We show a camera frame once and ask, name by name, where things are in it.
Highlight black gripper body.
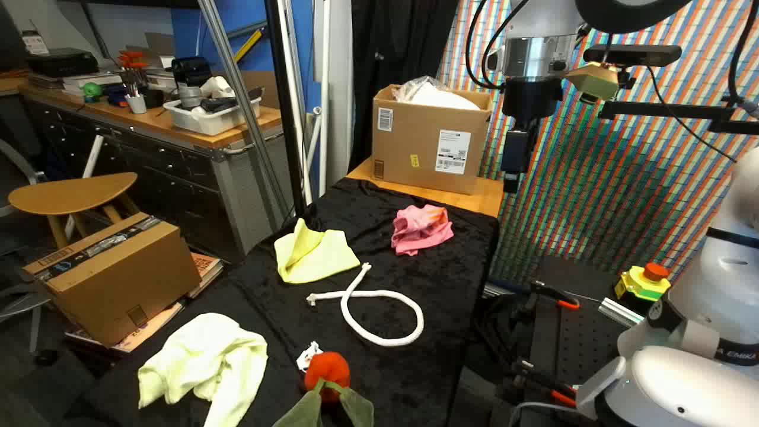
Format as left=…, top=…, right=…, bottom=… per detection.
left=500, top=76, right=564, bottom=137

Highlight pink cloth orange stripes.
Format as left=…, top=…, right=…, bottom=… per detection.
left=388, top=202, right=457, bottom=258

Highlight yellow cloth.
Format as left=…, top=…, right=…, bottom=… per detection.
left=272, top=216, right=363, bottom=286

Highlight orange plush toy green leaves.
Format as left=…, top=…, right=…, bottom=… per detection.
left=271, top=338, right=379, bottom=427

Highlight pale green cloth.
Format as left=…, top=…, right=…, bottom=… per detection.
left=134, top=311, right=271, bottom=427

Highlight orange small toy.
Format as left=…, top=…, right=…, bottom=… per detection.
left=115, top=47, right=155, bottom=76

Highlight white plastic bag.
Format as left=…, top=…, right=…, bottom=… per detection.
left=392, top=74, right=484, bottom=114

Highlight cardboard box white label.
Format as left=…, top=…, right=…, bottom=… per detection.
left=369, top=76, right=496, bottom=196

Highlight black curtain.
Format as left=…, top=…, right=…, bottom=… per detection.
left=349, top=0, right=462, bottom=172

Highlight black velvet tablecloth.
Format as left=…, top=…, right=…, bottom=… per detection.
left=67, top=176, right=503, bottom=427

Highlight yellow red emergency stop button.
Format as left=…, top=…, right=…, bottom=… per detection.
left=612, top=260, right=674, bottom=305

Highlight silver aluminium bar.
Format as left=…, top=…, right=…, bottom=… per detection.
left=595, top=295, right=648, bottom=329

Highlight black vertical pole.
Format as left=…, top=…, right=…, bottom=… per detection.
left=261, top=0, right=311, bottom=220

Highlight silver tripod leg pole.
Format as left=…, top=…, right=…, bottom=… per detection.
left=194, top=0, right=299, bottom=227

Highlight white plastic bin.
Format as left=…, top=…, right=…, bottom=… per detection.
left=162, top=92, right=263, bottom=140

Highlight black round appliance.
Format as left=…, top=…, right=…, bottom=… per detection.
left=170, top=54, right=215, bottom=111

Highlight wooden top workbench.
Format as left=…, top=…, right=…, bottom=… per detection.
left=0, top=69, right=289, bottom=260

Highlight blue panel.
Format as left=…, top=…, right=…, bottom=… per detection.
left=169, top=0, right=323, bottom=114

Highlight cardboard box black tape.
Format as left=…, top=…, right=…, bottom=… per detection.
left=19, top=212, right=204, bottom=348

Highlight green small object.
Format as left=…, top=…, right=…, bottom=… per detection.
left=78, top=79, right=106, bottom=105

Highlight wooden stool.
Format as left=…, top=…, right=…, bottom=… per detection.
left=4, top=169, right=145, bottom=251

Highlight black printer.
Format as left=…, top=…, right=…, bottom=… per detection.
left=23, top=47, right=101, bottom=80

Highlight tan wrist camera box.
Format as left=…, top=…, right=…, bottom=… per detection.
left=566, top=61, right=623, bottom=105

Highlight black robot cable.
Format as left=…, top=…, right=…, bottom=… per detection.
left=462, top=0, right=532, bottom=89

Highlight black stereo camera bar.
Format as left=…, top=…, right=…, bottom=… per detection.
left=580, top=43, right=686, bottom=70

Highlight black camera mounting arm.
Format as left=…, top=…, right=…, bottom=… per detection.
left=595, top=67, right=759, bottom=137

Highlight orange handled clamp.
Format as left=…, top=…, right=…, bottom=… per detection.
left=512, top=357, right=580, bottom=412
left=526, top=278, right=586, bottom=314

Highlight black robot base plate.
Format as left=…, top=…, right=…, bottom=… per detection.
left=523, top=258, right=636, bottom=399

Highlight white rope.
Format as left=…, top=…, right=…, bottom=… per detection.
left=303, top=260, right=427, bottom=350

